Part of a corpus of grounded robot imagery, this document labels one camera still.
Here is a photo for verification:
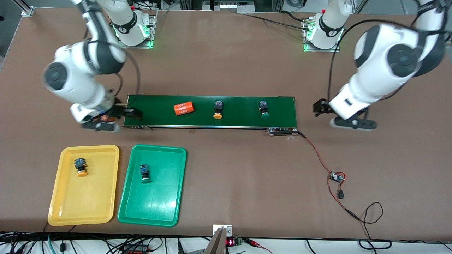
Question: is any green conveyor belt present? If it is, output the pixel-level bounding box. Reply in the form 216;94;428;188
123;95;299;136

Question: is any green plastic tray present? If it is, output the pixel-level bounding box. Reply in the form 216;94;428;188
117;144;187;227

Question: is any yellow plastic tray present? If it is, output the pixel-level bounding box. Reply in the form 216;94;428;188
47;145;120;226

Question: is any orange power strip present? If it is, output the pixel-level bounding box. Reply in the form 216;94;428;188
122;244;150;254

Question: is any white light box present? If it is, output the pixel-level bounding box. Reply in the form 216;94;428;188
203;0;255;14

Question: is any red clip lead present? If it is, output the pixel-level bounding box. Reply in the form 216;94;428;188
244;238;272;254

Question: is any grey metal bar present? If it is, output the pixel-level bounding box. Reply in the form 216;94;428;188
204;228;227;254

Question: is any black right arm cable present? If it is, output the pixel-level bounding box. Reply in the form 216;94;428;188
117;53;141;106

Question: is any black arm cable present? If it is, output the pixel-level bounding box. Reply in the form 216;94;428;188
328;19;386;103
117;53;141;106

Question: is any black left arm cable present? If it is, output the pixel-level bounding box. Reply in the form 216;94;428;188
328;19;386;103

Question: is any red and black wire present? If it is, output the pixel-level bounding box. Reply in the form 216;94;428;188
296;131;353;216

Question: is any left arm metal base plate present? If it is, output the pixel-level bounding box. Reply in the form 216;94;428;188
303;19;341;53

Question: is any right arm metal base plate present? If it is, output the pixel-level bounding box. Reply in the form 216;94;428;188
117;14;157;49

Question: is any black cable behind bases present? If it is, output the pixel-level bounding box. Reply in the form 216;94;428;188
244;11;311;30

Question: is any thin black looped cable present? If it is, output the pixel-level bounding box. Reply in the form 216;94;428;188
344;202;392;249

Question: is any silver mounting bracket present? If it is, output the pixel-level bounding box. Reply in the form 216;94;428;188
213;224;232;237

